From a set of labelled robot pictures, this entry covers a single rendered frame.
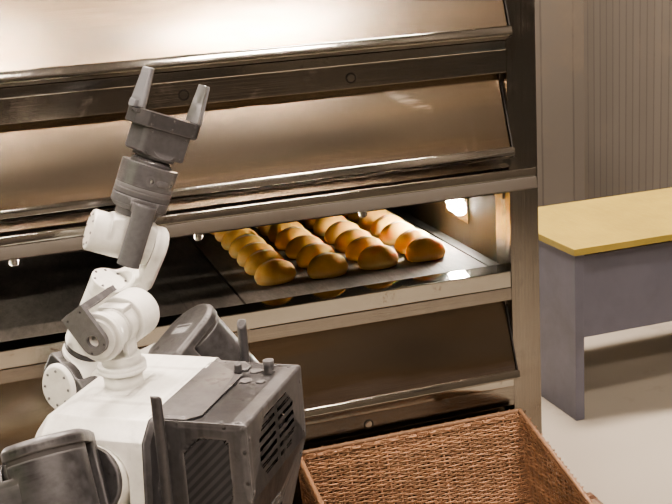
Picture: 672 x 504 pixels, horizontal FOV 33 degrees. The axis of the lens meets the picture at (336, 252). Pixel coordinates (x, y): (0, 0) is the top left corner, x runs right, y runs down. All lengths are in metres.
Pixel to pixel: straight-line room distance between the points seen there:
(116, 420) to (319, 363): 1.17
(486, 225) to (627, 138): 4.24
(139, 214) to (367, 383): 0.99
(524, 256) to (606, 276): 2.04
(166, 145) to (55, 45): 0.58
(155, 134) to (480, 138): 0.98
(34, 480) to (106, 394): 0.22
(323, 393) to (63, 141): 0.78
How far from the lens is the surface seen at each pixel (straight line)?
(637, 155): 6.85
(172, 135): 1.76
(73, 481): 1.31
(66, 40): 2.28
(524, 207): 2.62
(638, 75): 6.77
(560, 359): 4.78
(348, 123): 2.43
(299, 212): 2.27
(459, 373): 2.64
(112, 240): 1.75
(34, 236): 2.19
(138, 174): 1.74
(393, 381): 2.58
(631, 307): 4.78
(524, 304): 2.68
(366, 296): 2.51
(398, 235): 2.88
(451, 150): 2.49
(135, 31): 2.30
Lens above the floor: 1.93
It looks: 15 degrees down
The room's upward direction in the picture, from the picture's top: 4 degrees counter-clockwise
